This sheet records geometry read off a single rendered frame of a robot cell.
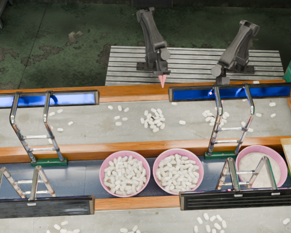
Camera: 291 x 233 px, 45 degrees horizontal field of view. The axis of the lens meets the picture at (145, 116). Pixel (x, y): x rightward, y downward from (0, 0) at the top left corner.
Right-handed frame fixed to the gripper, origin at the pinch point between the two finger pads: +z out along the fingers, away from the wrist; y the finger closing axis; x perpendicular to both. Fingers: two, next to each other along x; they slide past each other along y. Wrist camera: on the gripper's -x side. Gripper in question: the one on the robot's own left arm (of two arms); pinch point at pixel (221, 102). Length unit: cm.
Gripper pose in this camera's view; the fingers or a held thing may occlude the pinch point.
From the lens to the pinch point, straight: 208.3
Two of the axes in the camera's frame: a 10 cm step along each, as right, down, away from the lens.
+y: 10.0, -0.4, 0.2
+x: -0.2, -0.8, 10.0
